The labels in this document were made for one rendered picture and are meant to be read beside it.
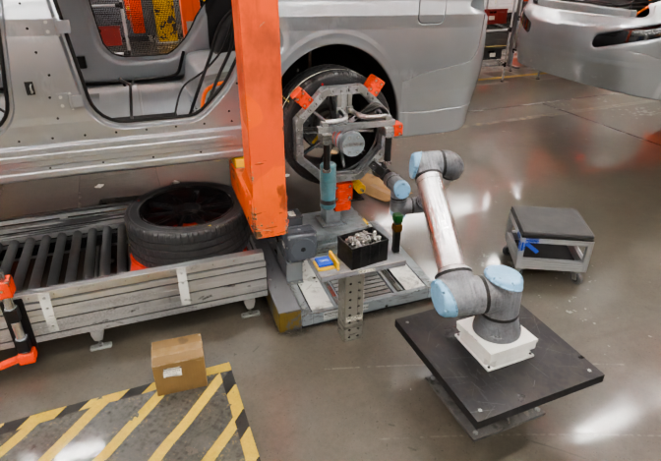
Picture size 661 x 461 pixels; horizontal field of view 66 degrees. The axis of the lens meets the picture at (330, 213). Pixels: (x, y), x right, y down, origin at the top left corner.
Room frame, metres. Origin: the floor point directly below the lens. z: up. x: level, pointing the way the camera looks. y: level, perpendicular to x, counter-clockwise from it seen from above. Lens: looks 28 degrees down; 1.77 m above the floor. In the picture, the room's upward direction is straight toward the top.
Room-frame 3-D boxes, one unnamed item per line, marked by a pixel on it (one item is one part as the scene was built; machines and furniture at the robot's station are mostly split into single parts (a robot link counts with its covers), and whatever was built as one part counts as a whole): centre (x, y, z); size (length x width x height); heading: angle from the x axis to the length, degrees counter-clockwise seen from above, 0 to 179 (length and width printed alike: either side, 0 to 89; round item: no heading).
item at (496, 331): (1.63, -0.68, 0.43); 0.19 x 0.19 x 0.10
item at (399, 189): (2.50, -0.37, 0.62); 0.12 x 0.09 x 0.10; 20
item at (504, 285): (1.63, -0.67, 0.57); 0.17 x 0.15 x 0.18; 99
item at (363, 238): (2.05, -0.15, 0.51); 0.20 x 0.14 x 0.13; 119
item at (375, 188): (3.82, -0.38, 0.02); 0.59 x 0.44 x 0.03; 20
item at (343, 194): (2.72, -0.05, 0.48); 0.16 x 0.12 x 0.17; 20
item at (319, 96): (2.68, -0.06, 0.85); 0.54 x 0.07 x 0.54; 110
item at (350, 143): (2.62, -0.08, 0.85); 0.21 x 0.14 x 0.14; 20
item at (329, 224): (2.84, 0.00, 0.32); 0.40 x 0.30 x 0.28; 110
